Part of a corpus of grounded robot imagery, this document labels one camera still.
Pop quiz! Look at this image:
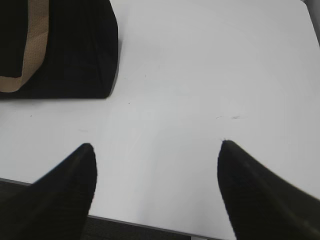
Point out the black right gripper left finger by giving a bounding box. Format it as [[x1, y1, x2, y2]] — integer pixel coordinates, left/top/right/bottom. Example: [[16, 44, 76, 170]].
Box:
[[0, 143, 97, 240]]

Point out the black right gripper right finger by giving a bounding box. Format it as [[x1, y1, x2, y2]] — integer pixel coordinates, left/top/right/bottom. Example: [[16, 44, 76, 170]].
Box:
[[217, 140, 320, 240]]

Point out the black bag with tan handle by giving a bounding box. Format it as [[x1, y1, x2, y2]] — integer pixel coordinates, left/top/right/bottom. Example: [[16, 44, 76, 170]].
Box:
[[0, 0, 119, 99]]

